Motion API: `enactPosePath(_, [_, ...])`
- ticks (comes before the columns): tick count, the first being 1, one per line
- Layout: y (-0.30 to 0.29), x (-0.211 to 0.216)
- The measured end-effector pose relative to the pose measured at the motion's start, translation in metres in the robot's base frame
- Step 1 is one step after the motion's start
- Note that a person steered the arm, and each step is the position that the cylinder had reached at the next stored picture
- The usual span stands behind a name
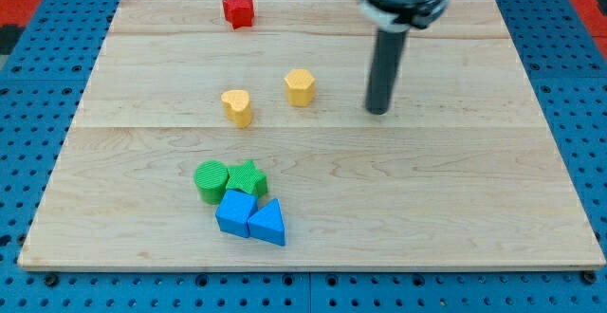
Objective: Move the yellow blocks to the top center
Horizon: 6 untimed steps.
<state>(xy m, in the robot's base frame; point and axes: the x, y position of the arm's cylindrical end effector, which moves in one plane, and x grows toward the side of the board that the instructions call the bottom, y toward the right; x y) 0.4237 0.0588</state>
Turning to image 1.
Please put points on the yellow hexagon block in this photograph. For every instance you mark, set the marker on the yellow hexagon block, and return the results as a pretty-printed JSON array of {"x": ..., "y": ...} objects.
[{"x": 300, "y": 87}]

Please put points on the green star block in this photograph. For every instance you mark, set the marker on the green star block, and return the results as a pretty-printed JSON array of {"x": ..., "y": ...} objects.
[{"x": 247, "y": 178}]

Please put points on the yellow heart block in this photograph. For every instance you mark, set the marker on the yellow heart block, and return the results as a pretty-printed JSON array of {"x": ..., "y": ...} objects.
[{"x": 237, "y": 107}]

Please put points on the light wooden board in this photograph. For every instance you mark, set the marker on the light wooden board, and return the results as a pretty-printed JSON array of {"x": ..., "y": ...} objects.
[{"x": 461, "y": 174}]

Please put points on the blue triangle block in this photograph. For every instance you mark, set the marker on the blue triangle block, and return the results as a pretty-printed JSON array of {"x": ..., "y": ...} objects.
[{"x": 267, "y": 224}]

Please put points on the blue cube block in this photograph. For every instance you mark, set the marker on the blue cube block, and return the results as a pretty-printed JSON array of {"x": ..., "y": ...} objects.
[{"x": 234, "y": 211}]

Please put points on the green cylinder block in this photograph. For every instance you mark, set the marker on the green cylinder block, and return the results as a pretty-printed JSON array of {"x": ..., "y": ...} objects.
[{"x": 210, "y": 179}]

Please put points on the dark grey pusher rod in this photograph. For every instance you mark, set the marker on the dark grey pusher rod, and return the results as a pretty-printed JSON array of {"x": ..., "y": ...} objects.
[{"x": 387, "y": 54}]

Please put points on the red star block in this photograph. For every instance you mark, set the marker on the red star block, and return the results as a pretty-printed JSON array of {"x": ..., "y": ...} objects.
[{"x": 239, "y": 13}]

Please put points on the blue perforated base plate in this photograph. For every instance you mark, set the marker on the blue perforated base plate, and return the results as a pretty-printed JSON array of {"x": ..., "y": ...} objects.
[{"x": 41, "y": 85}]

